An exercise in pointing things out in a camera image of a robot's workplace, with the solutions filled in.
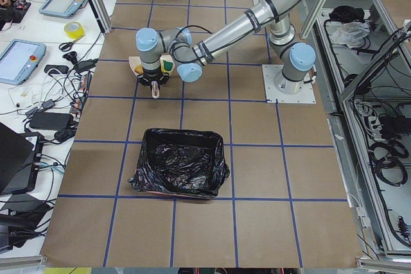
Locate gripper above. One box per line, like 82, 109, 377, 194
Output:
137, 71, 170, 88

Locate green yellow sponge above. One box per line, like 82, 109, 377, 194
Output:
162, 60, 174, 73

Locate beige plastic dustpan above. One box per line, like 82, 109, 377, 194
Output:
128, 55, 177, 99

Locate yellow toy potato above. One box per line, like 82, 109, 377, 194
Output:
134, 66, 143, 74

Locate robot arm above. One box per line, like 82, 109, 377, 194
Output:
136, 0, 316, 94

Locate black bag lined bin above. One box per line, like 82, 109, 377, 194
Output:
128, 128, 230, 200

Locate yellow tape roll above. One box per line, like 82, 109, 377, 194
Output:
64, 21, 85, 39

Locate blue teach pendant far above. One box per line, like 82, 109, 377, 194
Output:
39, 0, 87, 18

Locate blue teach pendant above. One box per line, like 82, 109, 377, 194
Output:
39, 0, 87, 18
1, 39, 46, 85

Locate black power adapter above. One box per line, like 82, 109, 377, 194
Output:
29, 112, 73, 130

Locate blue teach pendant near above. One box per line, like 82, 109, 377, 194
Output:
1, 39, 46, 85

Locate black laptop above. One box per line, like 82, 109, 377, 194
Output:
1, 124, 44, 195

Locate crumpled white cloth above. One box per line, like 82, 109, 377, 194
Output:
330, 22, 370, 48

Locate black handled scissors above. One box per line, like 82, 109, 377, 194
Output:
58, 35, 84, 52

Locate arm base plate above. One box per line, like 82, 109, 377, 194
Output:
262, 65, 316, 105

